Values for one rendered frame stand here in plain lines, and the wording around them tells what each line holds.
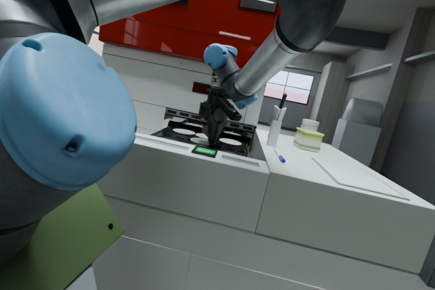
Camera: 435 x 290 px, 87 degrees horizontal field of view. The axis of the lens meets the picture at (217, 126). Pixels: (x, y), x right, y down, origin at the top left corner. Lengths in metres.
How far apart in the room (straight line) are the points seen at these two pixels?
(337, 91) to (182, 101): 8.26
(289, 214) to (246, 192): 0.10
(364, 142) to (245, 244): 4.84
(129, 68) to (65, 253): 0.96
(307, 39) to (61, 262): 0.50
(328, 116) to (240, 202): 8.64
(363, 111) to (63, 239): 5.21
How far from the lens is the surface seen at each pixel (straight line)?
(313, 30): 0.44
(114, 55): 1.29
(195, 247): 0.60
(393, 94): 5.77
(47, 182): 0.21
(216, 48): 0.73
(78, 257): 0.43
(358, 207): 0.59
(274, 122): 0.77
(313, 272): 0.64
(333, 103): 9.13
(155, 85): 1.19
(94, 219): 0.46
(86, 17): 0.29
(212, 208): 0.55
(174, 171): 0.53
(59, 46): 0.23
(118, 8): 0.31
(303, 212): 0.56
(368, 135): 5.32
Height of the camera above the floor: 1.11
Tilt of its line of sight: 9 degrees down
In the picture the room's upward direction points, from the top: 12 degrees clockwise
